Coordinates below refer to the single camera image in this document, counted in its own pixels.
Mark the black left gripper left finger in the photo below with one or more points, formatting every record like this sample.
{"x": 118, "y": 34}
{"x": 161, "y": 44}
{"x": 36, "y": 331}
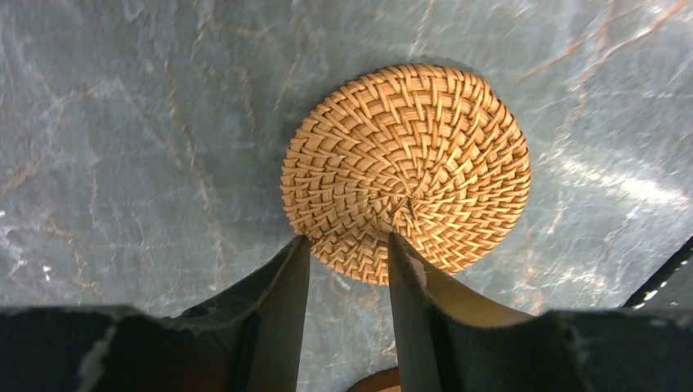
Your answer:
{"x": 250, "y": 335}

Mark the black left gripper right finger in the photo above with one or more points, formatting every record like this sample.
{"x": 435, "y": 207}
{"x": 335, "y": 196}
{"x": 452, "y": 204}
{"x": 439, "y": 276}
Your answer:
{"x": 428, "y": 307}

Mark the brown wooden coaster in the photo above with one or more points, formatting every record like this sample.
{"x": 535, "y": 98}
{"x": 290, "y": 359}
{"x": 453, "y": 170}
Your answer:
{"x": 383, "y": 381}

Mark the woven rattan coaster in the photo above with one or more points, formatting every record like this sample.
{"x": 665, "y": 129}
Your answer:
{"x": 424, "y": 151}

